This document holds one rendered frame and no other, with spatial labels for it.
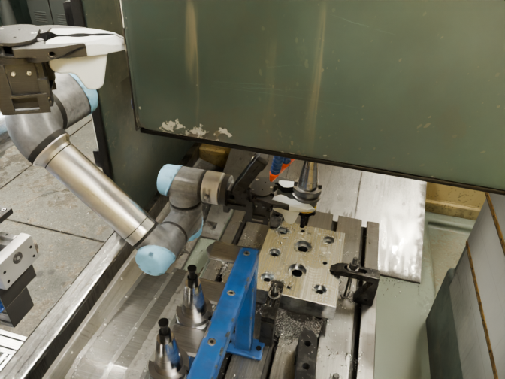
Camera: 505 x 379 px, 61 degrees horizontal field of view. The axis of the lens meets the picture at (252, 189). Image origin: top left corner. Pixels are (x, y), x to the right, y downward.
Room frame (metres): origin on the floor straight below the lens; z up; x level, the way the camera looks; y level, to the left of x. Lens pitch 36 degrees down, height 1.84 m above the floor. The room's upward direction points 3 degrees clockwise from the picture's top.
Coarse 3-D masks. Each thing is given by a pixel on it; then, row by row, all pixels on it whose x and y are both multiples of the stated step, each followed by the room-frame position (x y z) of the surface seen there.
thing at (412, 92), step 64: (128, 0) 0.48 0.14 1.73; (192, 0) 0.46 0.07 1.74; (256, 0) 0.45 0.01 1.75; (320, 0) 0.43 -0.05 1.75; (384, 0) 0.42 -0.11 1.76; (448, 0) 0.41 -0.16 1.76; (192, 64) 0.46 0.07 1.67; (256, 64) 0.45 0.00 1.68; (320, 64) 0.43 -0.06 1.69; (384, 64) 0.42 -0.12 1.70; (448, 64) 0.40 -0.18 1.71; (192, 128) 0.46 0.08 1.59; (256, 128) 0.44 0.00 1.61; (320, 128) 0.43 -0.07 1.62; (384, 128) 0.41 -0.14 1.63; (448, 128) 0.40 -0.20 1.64
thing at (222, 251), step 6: (210, 246) 0.66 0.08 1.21; (216, 246) 0.66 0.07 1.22; (222, 246) 0.66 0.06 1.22; (228, 246) 0.66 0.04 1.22; (234, 246) 0.66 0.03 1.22; (240, 246) 0.66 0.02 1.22; (210, 252) 0.64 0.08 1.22; (216, 252) 0.64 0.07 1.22; (222, 252) 0.64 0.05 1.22; (228, 252) 0.64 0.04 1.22; (234, 252) 0.64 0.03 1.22; (210, 258) 0.63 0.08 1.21; (216, 258) 0.63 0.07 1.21; (222, 258) 0.63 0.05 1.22; (228, 258) 0.63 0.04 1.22; (234, 258) 0.63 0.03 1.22
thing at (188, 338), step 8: (176, 328) 0.45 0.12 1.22; (184, 328) 0.45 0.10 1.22; (192, 328) 0.45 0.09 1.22; (176, 336) 0.44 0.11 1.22; (184, 336) 0.44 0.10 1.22; (192, 336) 0.44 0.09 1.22; (200, 336) 0.44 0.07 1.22; (184, 344) 0.42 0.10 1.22; (192, 344) 0.42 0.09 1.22; (200, 344) 0.42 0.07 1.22; (192, 352) 0.41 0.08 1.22
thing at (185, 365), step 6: (180, 348) 0.41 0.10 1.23; (186, 354) 0.40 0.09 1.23; (186, 360) 0.39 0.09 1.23; (150, 366) 0.37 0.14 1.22; (186, 366) 0.38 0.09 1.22; (150, 372) 0.36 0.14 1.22; (156, 372) 0.36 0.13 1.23; (180, 372) 0.37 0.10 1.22; (186, 372) 0.38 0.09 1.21; (150, 378) 0.36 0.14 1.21; (156, 378) 0.35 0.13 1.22; (162, 378) 0.36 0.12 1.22; (168, 378) 0.36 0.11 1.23; (174, 378) 0.36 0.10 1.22; (180, 378) 0.36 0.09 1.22
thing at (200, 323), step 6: (210, 306) 0.49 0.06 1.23; (180, 312) 0.48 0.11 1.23; (210, 312) 0.48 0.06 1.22; (180, 318) 0.47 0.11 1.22; (186, 318) 0.47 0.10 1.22; (198, 318) 0.47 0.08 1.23; (204, 318) 0.47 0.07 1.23; (210, 318) 0.48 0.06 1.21; (186, 324) 0.46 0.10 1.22; (192, 324) 0.46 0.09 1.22; (198, 324) 0.46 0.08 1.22; (204, 324) 0.47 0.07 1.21
